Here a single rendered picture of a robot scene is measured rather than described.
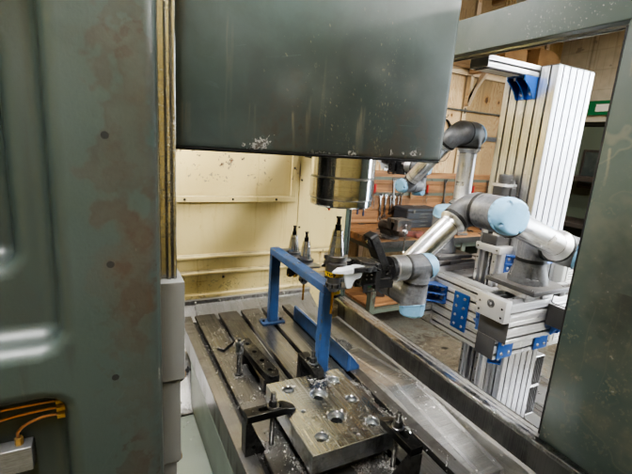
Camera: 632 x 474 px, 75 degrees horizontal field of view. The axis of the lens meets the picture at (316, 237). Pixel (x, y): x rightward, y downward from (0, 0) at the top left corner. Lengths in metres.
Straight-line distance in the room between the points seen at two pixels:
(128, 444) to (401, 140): 0.77
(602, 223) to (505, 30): 0.69
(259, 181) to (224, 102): 1.25
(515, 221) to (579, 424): 0.60
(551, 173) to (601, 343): 0.92
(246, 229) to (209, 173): 0.33
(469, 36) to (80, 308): 1.49
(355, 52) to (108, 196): 0.58
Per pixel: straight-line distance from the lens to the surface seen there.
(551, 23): 1.50
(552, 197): 2.11
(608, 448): 1.46
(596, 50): 6.12
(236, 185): 1.98
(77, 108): 0.54
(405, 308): 1.26
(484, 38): 1.65
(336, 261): 1.05
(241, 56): 0.81
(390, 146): 0.96
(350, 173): 0.96
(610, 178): 1.32
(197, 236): 1.98
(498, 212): 1.36
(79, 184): 0.54
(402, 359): 1.98
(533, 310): 1.87
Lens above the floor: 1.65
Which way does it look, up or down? 13 degrees down
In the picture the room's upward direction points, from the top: 4 degrees clockwise
